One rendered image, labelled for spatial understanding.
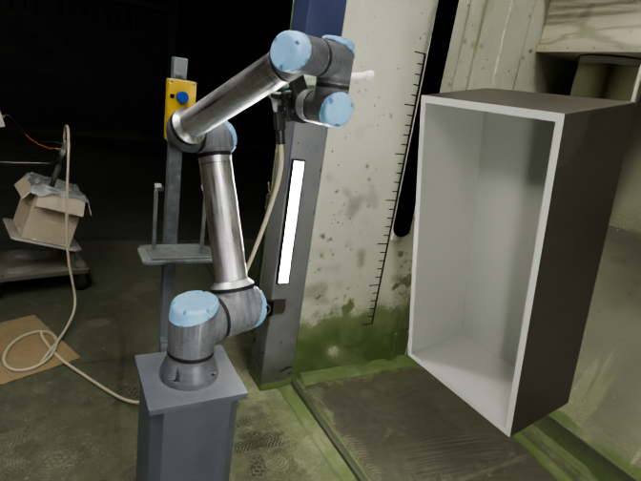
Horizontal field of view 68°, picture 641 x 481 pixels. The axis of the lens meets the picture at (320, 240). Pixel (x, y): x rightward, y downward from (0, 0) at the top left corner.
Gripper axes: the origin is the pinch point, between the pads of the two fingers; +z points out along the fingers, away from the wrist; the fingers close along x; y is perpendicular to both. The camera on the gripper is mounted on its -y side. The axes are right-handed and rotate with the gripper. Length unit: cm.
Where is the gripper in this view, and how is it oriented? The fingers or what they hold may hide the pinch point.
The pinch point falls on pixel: (277, 92)
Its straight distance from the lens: 159.0
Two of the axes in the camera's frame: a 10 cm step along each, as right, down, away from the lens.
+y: 0.4, 9.2, 3.9
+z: -5.2, -3.2, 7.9
